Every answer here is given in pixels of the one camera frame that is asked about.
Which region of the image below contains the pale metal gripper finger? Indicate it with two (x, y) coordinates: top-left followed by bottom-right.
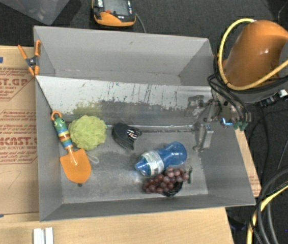
(185, 95), (207, 118)
(192, 122), (214, 153)

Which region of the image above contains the blue plastic bottle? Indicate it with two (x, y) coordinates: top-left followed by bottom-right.
(134, 141), (188, 177)

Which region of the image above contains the purple toy grape bunch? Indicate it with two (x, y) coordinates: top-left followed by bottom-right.
(141, 165), (193, 195)

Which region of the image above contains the black rounded object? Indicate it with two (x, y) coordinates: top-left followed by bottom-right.
(111, 121), (142, 151)

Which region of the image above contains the grey metal bin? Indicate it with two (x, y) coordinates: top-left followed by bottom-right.
(33, 25), (257, 222)

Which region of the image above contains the green mesh bath sponge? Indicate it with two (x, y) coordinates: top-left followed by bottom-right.
(68, 114), (108, 151)

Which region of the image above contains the brown cardboard board red print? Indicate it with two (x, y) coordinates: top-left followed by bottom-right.
(0, 44), (262, 219)

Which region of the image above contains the black cylinder on white bracket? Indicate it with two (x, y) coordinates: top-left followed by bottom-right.
(258, 88), (288, 107)

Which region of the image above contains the orange toy shovel striped handle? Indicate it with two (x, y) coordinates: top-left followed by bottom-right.
(50, 110), (93, 185)

